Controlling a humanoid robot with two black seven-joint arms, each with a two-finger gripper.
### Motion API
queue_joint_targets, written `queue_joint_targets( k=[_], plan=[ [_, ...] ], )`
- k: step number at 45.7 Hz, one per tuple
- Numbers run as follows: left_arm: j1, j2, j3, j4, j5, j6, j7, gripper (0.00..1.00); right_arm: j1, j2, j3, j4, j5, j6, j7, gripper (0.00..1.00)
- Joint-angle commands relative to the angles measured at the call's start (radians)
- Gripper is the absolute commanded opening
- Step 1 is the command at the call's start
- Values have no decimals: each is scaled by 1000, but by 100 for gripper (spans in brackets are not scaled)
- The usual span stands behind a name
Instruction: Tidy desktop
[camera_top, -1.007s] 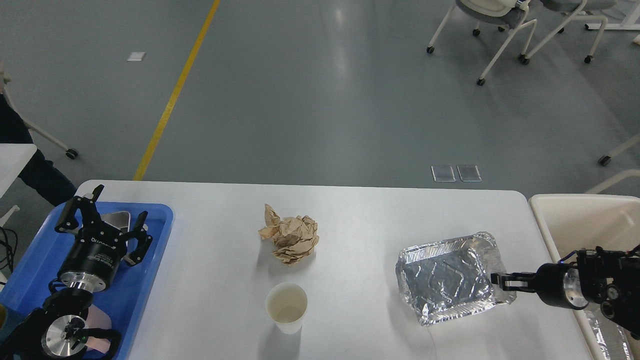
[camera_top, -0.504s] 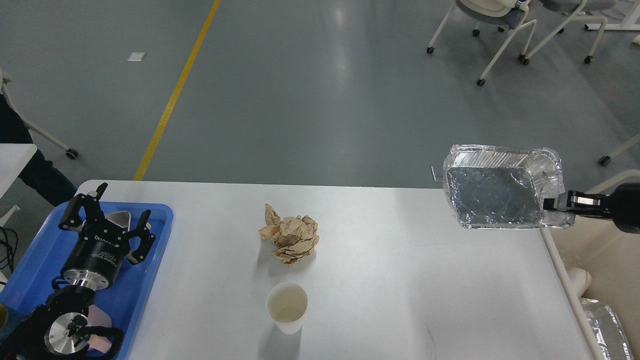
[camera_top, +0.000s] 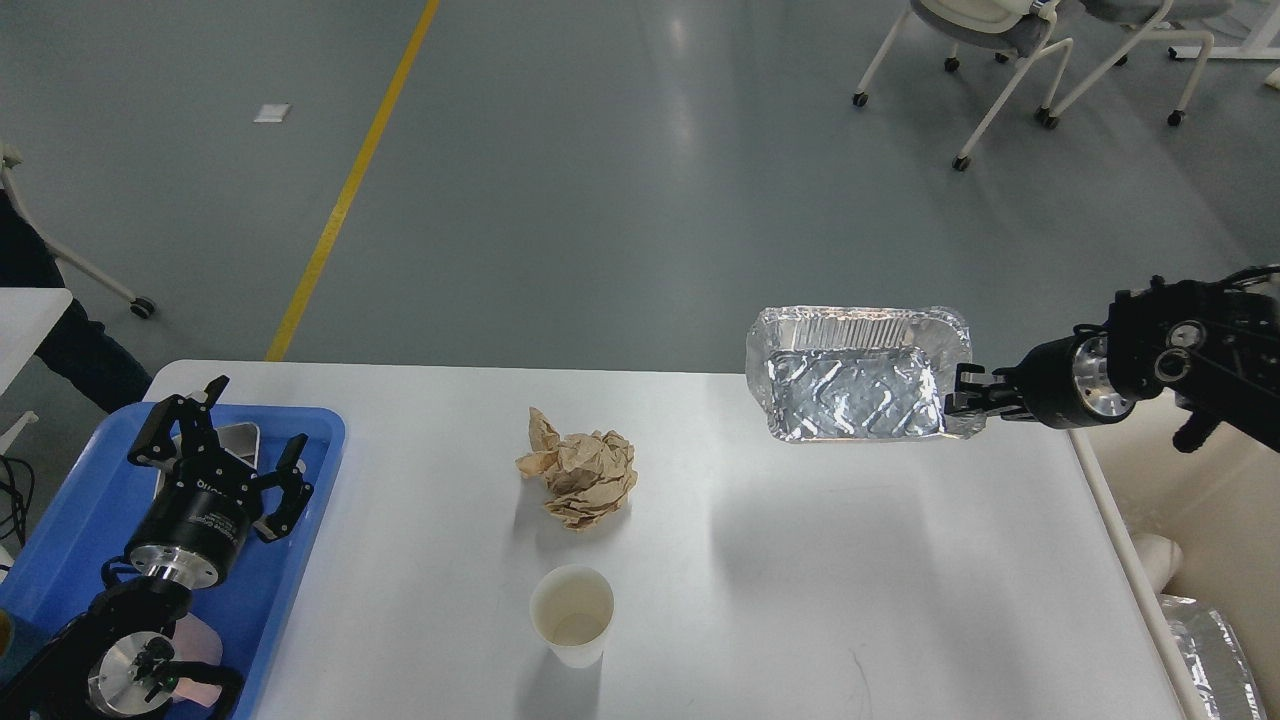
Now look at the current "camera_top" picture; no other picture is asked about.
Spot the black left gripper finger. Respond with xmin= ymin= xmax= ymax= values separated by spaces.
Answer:
xmin=239 ymin=433 xmax=314 ymax=543
xmin=127 ymin=375 xmax=230 ymax=475

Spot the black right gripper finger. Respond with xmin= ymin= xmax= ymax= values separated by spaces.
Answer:
xmin=954 ymin=363 xmax=1025 ymax=395
xmin=943 ymin=392 xmax=1030 ymax=421

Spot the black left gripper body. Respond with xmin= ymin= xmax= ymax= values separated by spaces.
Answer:
xmin=124 ymin=462 xmax=261 ymax=589

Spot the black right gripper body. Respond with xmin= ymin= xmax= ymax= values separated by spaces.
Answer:
xmin=1021 ymin=334 xmax=1137 ymax=429

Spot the stainless steel rectangular tin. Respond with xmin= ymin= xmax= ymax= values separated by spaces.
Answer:
xmin=152 ymin=421 xmax=261 ymax=498

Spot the pink plastic mug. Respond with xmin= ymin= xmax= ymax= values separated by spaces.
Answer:
xmin=173 ymin=614 xmax=223 ymax=708

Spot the aluminium foil tray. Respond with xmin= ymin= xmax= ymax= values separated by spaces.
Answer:
xmin=745 ymin=305 xmax=987 ymax=443

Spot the white paper cup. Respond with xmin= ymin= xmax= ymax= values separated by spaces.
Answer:
xmin=529 ymin=564 xmax=616 ymax=669

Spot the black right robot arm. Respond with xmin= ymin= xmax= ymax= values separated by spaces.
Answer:
xmin=943 ymin=264 xmax=1279 ymax=454

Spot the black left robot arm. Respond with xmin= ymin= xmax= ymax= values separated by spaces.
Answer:
xmin=3 ymin=375 xmax=314 ymax=719

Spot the person in dark jeans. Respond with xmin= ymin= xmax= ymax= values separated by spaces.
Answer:
xmin=1 ymin=193 xmax=152 ymax=413

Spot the white chair at left edge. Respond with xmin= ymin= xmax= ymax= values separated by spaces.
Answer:
xmin=1 ymin=141 xmax=157 ymax=320

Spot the blue plastic tray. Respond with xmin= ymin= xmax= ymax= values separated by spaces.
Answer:
xmin=1 ymin=402 xmax=346 ymax=719

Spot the white side table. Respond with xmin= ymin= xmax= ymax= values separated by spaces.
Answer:
xmin=1 ymin=287 xmax=73 ymax=395

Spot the white plastic bin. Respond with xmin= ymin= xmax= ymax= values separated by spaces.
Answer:
xmin=1068 ymin=392 xmax=1279 ymax=719

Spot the crumpled brown paper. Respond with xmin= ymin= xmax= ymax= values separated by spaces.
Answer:
xmin=515 ymin=407 xmax=637 ymax=533

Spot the foil tray inside bin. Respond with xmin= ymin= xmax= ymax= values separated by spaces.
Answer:
xmin=1158 ymin=594 xmax=1268 ymax=719

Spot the white chair right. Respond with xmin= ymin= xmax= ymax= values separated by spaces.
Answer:
xmin=1034 ymin=1 xmax=1235 ymax=129

